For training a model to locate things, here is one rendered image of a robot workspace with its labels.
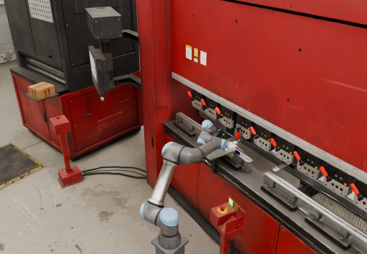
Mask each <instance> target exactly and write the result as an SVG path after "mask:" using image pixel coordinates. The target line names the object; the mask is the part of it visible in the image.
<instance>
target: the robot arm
mask: <svg viewBox="0 0 367 254"><path fill-rule="evenodd" d="M202 127H203V129H202V132H201V134H200V136H199V137H198V140H197V143H198V144H199V145H201V146H200V147H195V148H190V147H186V146H183V145H180V144H177V143H174V142H168V143H167V144H165V146H164V147H163V149H162V156H163V162H164V163H163V166H162V169H161V172H160V174H159V177H158V180H157V182H156V185H155V188H154V191H153V193H152V196H151V198H149V199H148V200H147V201H145V202H143V204H142V206H141V208H140V216H141V218H142V219H143V220H145V221H146V222H149V223H151V224H153V225H155V226H157V227H159V228H160V229H161V232H160V234H159V237H158V243H159V245H160V246H161V247H162V248H164V249H166V250H172V249H175V248H177V247H179V246H180V244H181V235H180V232H179V216H178V213H177V212H176V210H174V209H172V208H164V203H163V201H164V198H165V195H166V193H167V190H168V187H169V185H170V182H171V179H172V177H173V174H174V171H175V168H176V167H177V166H179V164H180V163H181V164H194V163H198V162H200V161H201V160H202V159H203V158H204V157H205V156H207V155H208V154H210V153H212V152H214V151H215V150H217V149H225V148H227V149H229V147H228V146H229V144H230V141H228V142H227V141H226V139H227V138H228V136H226V134H225V133H224V132H223V131H222V130H221V129H220V128H217V127H215V125H214V124H213V123H212V122H211V121H209V120H204V121H203V122H202Z"/></svg>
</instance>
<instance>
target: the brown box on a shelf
mask: <svg viewBox="0 0 367 254"><path fill-rule="evenodd" d="M28 90H29V93H25V94H24V95H25V96H27V97H29V98H31V99H32V100H34V101H36V102H39V101H43V100H45V99H48V98H51V97H54V96H58V95H59V94H58V93H57V92H55V88H54V85H52V84H50V83H48V82H40V83H38V84H35V85H32V86H29V87H28Z"/></svg>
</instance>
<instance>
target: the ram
mask: <svg viewBox="0 0 367 254"><path fill-rule="evenodd" d="M170 11H171V71H172V72H174V73H175V74H177V75H179V76H181V77H183V78H185V79H187V80H189V81H191V82H193V83H195V84H197V85H199V86H200V87H202V88H204V89H206V90H208V91H210V92H212V93H214V94H216V95H218V96H220V97H222V98H224V99H225V100H227V101H229V102H231V103H233V104H235V105H237V106H239V107H241V108H243V109H245V110H247V111H248V112H250V113H252V114H254V115H256V116H258V117H260V118H261V119H264V120H266V121H268V122H270V123H272V124H273V125H275V126H277V127H279V128H281V129H283V130H285V131H286V132H288V133H290V134H292V135H294V136H296V137H298V138H300V139H302V140H304V141H306V142H308V143H309V144H311V145H313V146H315V147H317V148H319V149H321V150H323V151H325V152H327V153H329V154H331V155H333V156H334V157H336V158H338V159H340V160H342V161H344V162H346V163H348V164H350V165H352V166H354V167H356V168H357V169H359V170H361V171H363V172H365V173H367V25H361V24H358V23H352V22H347V21H341V20H335V19H330V18H326V17H320V16H314V15H309V14H303V13H298V12H294V11H289V10H283V9H277V8H272V7H266V6H262V5H257V4H251V3H246V2H240V1H234V0H170ZM186 45H188V46H191V47H192V60H190V59H189V58H186ZM194 48H196V49H198V57H196V56H194ZM200 51H203V52H206V66H205V65H203V64H200ZM194 57H195V58H197V59H198V62H195V61H194ZM171 77H172V78H174V79H176V80H177V81H179V82H181V83H183V84H185V85H187V86H188V87H190V88H192V89H194V90H196V91H198V92H199V93H201V94H203V95H205V96H207V97H209V98H211V99H212V100H214V101H216V102H218V103H220V104H222V105H223V106H225V107H227V108H229V109H230V110H232V111H234V112H236V113H238V114H240V115H241V116H243V117H245V118H247V119H249V120H251V121H252V122H254V123H256V124H258V125H260V126H262V127H264V128H265V129H267V130H269V131H271V132H273V133H275V134H276V135H278V136H280V137H282V138H283V139H286V140H288V141H289V142H291V143H293V144H294V145H296V146H298V147H300V148H302V149H304V150H306V151H307V152H309V153H311V154H313V155H315V156H317V157H318V158H320V159H322V160H324V161H326V162H328V163H329V164H331V165H333V166H335V167H337V168H339V169H341V170H342V171H344V172H346V173H347V174H349V175H351V176H353V177H355V178H357V179H359V180H360V181H362V182H364V183H366V184H367V179H366V178H364V177H362V176H360V175H358V174H357V173H355V172H353V171H351V170H349V169H347V168H345V167H343V166H342V165H340V164H338V163H336V162H334V161H332V160H330V159H328V158H326V157H325V156H323V155H321V154H319V153H318V152H316V151H314V150H311V149H310V148H308V147H306V146H304V145H303V144H301V143H299V142H297V141H295V140H293V139H291V138H289V137H288V136H286V135H284V134H282V133H280V132H278V131H276V130H274V129H272V128H271V127H269V126H267V125H265V124H263V123H261V122H259V121H257V120H256V119H254V118H252V117H250V116H248V115H246V114H244V113H242V112H241V111H239V110H237V109H235V108H233V107H231V106H230V105H228V104H226V103H224V102H222V101H220V100H218V99H217V98H215V97H213V96H211V95H209V94H207V93H205V92H203V91H202V90H200V89H198V88H196V87H194V86H192V85H190V84H188V83H187V82H185V81H183V80H181V79H179V78H177V77H175V76H173V75H171Z"/></svg>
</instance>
